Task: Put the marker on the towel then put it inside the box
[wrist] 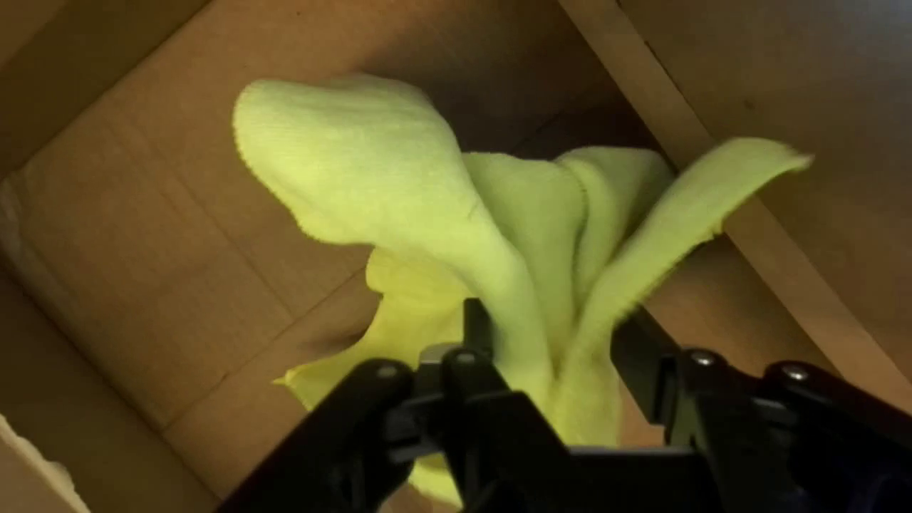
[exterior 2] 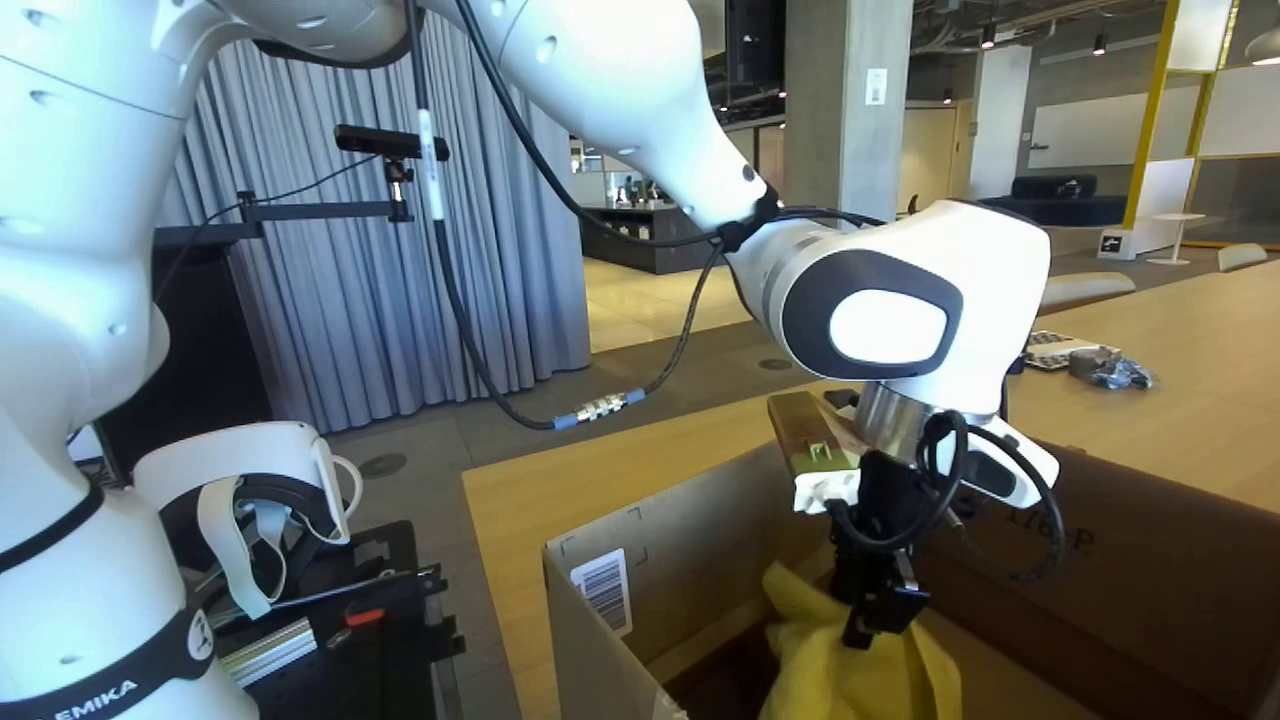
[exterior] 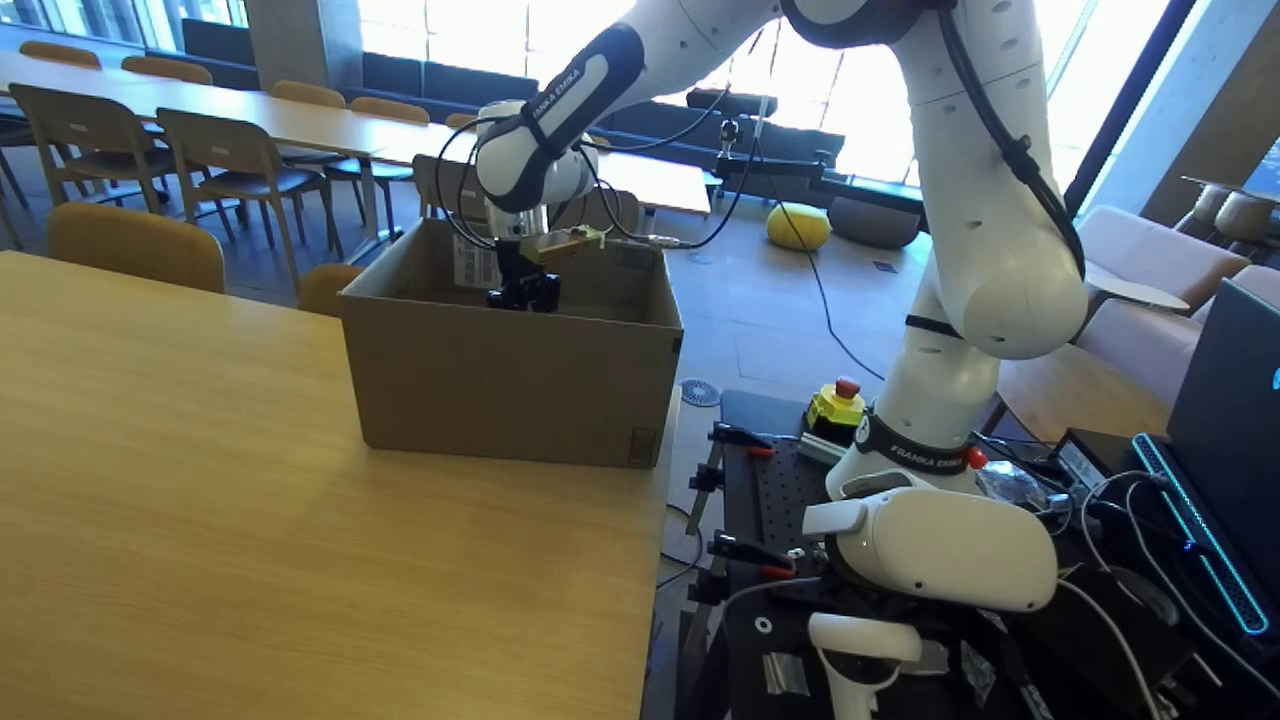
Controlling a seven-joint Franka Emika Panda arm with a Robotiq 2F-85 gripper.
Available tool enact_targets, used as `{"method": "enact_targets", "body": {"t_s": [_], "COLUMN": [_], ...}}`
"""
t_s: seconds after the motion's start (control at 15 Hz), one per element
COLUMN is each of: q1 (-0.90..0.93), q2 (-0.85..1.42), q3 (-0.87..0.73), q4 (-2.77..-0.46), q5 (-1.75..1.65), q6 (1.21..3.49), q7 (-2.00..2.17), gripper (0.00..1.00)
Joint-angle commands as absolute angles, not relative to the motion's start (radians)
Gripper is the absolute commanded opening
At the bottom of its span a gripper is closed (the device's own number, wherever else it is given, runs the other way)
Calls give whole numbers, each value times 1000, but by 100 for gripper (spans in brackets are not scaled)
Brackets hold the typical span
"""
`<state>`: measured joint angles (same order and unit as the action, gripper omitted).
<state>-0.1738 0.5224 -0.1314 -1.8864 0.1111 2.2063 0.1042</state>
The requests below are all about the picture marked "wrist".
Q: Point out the yellow towel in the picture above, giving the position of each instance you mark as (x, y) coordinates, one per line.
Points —
(380, 171)

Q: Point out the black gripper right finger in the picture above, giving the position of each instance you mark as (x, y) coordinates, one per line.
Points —
(798, 436)

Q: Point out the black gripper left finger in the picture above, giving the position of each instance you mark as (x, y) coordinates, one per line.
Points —
(416, 428)

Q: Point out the brown cardboard box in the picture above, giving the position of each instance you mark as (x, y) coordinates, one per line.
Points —
(142, 285)

